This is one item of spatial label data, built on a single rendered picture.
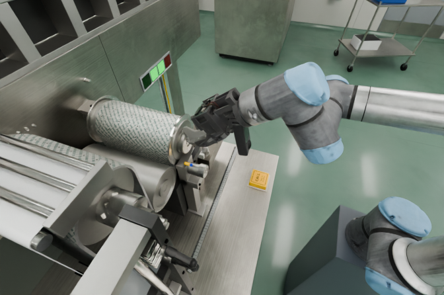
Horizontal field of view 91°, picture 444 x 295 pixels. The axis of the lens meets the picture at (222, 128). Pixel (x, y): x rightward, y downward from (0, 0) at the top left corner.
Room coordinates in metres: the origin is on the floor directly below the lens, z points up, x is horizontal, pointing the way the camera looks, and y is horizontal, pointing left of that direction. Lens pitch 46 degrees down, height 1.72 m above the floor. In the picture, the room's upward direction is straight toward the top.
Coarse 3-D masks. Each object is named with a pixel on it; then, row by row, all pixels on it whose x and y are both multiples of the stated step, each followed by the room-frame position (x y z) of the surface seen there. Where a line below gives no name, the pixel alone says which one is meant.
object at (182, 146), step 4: (180, 132) 0.41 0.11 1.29; (184, 132) 0.41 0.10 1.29; (180, 136) 0.39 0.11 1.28; (184, 136) 0.39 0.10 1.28; (180, 140) 0.39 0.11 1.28; (184, 140) 0.39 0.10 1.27; (176, 144) 0.38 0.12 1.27; (180, 144) 0.38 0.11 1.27; (184, 144) 0.38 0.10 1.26; (188, 144) 0.41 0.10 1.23; (176, 148) 0.38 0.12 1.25; (180, 148) 0.37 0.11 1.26; (184, 148) 0.38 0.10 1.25; (188, 148) 0.40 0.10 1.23; (180, 152) 0.38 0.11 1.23; (184, 152) 0.38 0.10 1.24
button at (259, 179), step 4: (252, 172) 0.52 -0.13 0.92; (256, 172) 0.52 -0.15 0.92; (260, 172) 0.52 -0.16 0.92; (264, 172) 0.52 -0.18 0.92; (252, 176) 0.50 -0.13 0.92; (256, 176) 0.50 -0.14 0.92; (260, 176) 0.50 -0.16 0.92; (264, 176) 0.50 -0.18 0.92; (268, 176) 0.50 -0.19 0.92; (252, 180) 0.48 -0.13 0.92; (256, 180) 0.48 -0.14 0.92; (260, 180) 0.48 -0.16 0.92; (264, 180) 0.48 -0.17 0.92; (252, 184) 0.46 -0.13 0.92; (256, 184) 0.46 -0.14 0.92; (260, 184) 0.46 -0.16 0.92; (264, 184) 0.46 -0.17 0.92; (260, 188) 0.45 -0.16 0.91; (264, 188) 0.45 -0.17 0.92
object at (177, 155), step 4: (96, 112) 0.47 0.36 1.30; (92, 120) 0.46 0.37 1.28; (184, 120) 0.44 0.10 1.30; (188, 120) 0.45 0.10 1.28; (92, 124) 0.45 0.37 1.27; (180, 124) 0.42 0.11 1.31; (184, 124) 0.43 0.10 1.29; (188, 124) 0.45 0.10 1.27; (180, 128) 0.41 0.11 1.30; (96, 132) 0.44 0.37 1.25; (176, 132) 0.39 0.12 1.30; (176, 136) 0.39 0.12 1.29; (176, 140) 0.38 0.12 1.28; (172, 144) 0.37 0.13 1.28; (172, 148) 0.36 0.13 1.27; (172, 152) 0.36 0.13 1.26; (176, 152) 0.37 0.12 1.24; (176, 156) 0.37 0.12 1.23; (180, 156) 0.39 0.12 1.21
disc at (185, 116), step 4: (180, 116) 0.43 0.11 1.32; (184, 116) 0.44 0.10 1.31; (188, 116) 0.46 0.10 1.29; (180, 120) 0.42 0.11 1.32; (176, 124) 0.40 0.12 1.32; (192, 124) 0.48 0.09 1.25; (172, 128) 0.39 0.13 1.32; (176, 128) 0.40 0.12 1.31; (192, 128) 0.47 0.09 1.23; (172, 132) 0.38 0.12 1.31; (172, 136) 0.38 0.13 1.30; (168, 140) 0.37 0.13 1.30; (172, 140) 0.37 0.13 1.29; (168, 144) 0.36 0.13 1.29; (168, 148) 0.35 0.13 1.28; (168, 152) 0.35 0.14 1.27; (168, 156) 0.35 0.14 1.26; (172, 156) 0.36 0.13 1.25; (172, 160) 0.35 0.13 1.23; (176, 160) 0.37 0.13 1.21; (172, 164) 0.35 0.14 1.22
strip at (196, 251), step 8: (232, 152) 0.64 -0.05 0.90; (232, 160) 0.60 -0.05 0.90; (224, 176) 0.51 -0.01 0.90; (224, 184) 0.47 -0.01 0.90; (216, 192) 0.44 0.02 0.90; (216, 200) 0.40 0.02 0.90; (208, 216) 0.34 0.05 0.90; (208, 224) 0.31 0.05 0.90; (200, 232) 0.28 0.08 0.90; (200, 240) 0.26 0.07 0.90; (200, 248) 0.23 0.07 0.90; (192, 256) 0.21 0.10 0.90
